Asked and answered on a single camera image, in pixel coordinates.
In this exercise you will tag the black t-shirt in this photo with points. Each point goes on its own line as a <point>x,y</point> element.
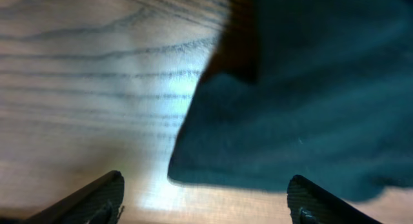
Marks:
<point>330,99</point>

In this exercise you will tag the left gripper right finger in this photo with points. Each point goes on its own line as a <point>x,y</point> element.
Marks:
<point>311,204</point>

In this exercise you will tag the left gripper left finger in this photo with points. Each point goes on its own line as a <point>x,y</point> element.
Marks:
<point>98,202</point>

